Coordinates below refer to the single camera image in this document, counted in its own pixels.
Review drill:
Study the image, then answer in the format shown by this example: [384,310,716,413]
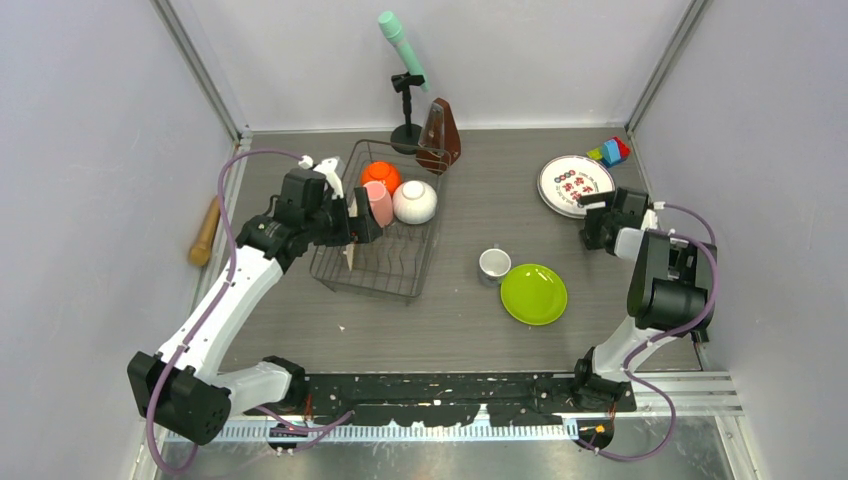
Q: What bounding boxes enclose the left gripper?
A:
[304,186,381,247]

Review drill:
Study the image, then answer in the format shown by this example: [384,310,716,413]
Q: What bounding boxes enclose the woven bamboo plate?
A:
[343,199,358,271]

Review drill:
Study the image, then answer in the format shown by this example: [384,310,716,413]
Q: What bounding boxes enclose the pink mug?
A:
[364,181,394,228]

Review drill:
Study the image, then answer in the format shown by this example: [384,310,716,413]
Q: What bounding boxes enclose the orange bowl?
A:
[360,161,403,194]

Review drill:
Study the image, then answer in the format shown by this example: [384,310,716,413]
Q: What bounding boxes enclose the white bowl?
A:
[392,180,438,225]

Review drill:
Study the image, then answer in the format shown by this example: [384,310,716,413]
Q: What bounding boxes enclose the black wire dish rack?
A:
[310,139,447,303]

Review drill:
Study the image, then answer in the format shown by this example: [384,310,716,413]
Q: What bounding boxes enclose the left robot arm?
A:
[127,168,382,445]

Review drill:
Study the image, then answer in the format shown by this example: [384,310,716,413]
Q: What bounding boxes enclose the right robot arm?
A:
[570,188,718,411]

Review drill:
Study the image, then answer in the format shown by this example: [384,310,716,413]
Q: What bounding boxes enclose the colourful toy blocks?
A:
[586,137,631,168]

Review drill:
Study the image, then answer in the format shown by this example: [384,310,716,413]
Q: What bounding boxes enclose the white printed round plate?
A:
[537,155,615,219]

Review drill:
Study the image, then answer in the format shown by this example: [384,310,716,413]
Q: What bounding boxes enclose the black microphone stand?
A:
[390,72,424,155]

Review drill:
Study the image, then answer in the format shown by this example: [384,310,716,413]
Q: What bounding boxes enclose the brown metronome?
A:
[415,98,461,175]

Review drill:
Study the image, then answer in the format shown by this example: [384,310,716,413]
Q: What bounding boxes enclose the lime green plate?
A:
[500,263,568,326]

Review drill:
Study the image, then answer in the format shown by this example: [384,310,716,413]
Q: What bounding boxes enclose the small grey patterned mug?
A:
[478,244,512,286]

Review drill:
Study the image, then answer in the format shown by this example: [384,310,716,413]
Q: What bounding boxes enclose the wooden rolling pin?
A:
[188,195,221,267]

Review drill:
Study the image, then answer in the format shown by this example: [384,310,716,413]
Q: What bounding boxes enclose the mint green microphone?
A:
[377,11,430,92]

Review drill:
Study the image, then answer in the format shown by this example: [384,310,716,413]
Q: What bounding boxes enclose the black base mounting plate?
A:
[260,372,636,446]

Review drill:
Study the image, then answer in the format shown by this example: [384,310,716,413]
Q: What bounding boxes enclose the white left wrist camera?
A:
[298,155,345,180]

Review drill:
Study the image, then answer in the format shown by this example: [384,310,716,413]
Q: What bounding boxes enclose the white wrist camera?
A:
[613,209,658,262]
[298,155,345,180]

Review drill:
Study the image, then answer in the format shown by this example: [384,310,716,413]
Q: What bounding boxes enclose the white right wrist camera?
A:
[613,209,658,262]

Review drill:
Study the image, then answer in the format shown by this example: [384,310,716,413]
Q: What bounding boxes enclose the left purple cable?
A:
[145,148,313,475]

